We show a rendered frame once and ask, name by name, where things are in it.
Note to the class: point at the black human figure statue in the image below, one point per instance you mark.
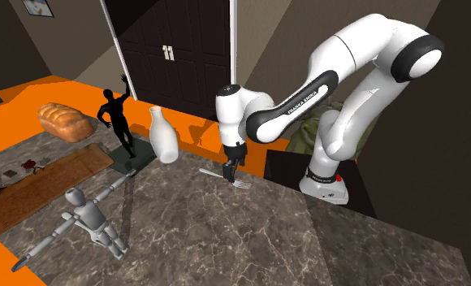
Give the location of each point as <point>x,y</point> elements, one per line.
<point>116,115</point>

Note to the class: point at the small red object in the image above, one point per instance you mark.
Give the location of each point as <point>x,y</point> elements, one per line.
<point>29,164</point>

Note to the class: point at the brown woven mat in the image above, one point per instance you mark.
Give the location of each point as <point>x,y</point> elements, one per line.
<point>41,186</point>

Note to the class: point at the white vase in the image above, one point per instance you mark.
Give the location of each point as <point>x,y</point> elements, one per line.
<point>163,138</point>

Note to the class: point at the black robot stand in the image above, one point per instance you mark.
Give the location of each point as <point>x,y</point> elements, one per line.
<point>287,166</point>

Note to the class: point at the dark double door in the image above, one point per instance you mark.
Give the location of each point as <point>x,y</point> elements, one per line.
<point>180,47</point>

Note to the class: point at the green bag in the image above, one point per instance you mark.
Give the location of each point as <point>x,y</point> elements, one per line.
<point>306,134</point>

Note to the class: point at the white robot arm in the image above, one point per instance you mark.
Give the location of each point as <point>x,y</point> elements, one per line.
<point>334,59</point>

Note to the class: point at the silver fork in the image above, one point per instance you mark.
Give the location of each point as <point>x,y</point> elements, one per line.
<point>243,183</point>

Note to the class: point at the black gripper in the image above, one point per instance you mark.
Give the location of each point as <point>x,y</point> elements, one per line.
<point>234,151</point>

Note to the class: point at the brown bread loaf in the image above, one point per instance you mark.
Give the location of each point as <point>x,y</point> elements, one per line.
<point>65,120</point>

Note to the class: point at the grey jointed mannequin figure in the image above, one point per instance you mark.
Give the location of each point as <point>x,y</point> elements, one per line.
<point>89,216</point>

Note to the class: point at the framed wall picture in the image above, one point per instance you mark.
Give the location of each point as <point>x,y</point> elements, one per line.
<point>37,7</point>

